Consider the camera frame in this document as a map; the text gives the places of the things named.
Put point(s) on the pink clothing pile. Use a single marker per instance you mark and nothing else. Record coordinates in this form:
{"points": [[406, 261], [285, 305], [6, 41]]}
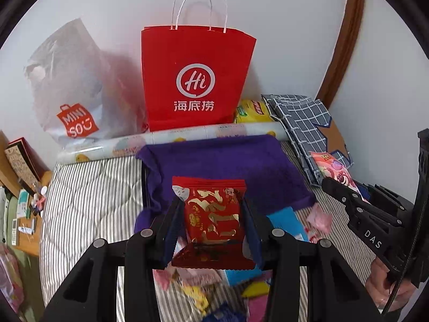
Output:
{"points": [[11, 283]]}

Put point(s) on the purple towel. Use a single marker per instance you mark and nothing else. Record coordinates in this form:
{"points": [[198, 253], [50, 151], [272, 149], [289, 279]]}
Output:
{"points": [[273, 181]]}

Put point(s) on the brown patterned box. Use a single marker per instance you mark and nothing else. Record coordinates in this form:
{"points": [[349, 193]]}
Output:
{"points": [[25, 163]]}

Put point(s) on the small pink candy packet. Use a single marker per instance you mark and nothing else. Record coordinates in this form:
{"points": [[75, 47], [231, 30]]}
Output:
{"points": [[319, 223]]}

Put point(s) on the rolled patterned mat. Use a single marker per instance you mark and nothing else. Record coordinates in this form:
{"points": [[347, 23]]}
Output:
{"points": [[131, 145]]}

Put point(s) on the strawberry white snack packet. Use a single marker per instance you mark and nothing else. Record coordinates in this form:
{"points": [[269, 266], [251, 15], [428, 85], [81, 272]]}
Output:
{"points": [[331, 168]]}

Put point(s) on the white Miniso plastic bag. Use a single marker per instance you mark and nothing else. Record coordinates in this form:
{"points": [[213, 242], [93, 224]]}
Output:
{"points": [[78, 96]]}

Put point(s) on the red Haidilao paper bag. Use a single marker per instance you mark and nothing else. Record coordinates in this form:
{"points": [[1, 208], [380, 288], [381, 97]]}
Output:
{"points": [[193, 75]]}

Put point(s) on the wooden nightstand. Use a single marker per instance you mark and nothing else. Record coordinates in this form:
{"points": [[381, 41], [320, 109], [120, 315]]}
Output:
{"points": [[29, 213]]}

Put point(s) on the white remote control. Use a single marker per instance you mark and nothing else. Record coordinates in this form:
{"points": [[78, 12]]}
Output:
{"points": [[14, 239]]}

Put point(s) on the pink silver-striped snack packet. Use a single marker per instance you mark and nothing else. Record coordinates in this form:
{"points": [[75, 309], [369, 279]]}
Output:
{"points": [[165, 277]]}

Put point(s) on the red snack packet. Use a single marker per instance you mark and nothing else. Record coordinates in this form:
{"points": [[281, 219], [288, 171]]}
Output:
{"points": [[214, 224]]}

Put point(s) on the dark blue snack packet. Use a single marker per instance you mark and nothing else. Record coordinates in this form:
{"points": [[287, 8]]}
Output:
{"points": [[224, 314]]}

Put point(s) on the yellow pyramid snack packet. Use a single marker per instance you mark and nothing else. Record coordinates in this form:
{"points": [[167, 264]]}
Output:
{"points": [[196, 294]]}

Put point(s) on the pink yellow chip bag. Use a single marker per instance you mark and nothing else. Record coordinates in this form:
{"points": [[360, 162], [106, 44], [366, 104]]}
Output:
{"points": [[255, 297]]}

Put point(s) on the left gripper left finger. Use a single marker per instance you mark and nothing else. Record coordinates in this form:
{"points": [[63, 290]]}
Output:
{"points": [[88, 292]]}

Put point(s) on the blue tissue pack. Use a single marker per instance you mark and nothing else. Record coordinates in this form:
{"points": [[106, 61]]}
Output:
{"points": [[285, 219]]}

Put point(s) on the yellow snack bag behind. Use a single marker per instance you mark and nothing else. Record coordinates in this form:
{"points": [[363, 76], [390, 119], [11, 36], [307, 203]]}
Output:
{"points": [[252, 111]]}

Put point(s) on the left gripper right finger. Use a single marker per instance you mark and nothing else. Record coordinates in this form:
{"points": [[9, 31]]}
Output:
{"points": [[335, 292]]}

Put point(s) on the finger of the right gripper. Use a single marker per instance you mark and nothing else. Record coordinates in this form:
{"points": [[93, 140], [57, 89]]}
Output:
{"points": [[352, 201], [384, 198]]}

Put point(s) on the brown wooden door frame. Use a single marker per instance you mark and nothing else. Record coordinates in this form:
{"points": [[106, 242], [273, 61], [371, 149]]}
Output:
{"points": [[343, 51]]}

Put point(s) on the grey checked folded cloth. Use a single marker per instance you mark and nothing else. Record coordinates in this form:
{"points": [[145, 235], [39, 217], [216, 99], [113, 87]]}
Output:
{"points": [[310, 129]]}

